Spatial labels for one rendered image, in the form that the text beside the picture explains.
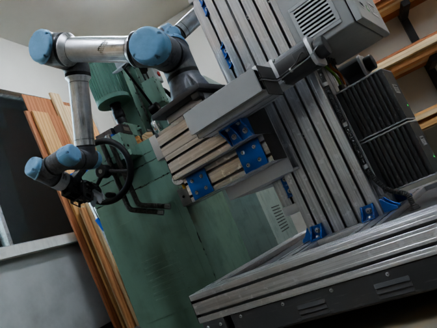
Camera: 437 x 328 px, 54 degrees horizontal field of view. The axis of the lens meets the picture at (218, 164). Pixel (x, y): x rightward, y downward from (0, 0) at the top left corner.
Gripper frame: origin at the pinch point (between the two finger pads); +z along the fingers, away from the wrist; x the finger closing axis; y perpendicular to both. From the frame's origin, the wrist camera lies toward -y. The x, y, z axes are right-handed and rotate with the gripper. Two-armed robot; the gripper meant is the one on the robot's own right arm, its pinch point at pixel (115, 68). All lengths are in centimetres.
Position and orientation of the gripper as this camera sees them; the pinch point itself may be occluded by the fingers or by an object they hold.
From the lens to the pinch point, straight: 224.8
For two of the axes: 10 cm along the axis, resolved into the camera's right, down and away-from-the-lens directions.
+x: 0.3, 5.9, -8.1
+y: -5.0, -6.9, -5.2
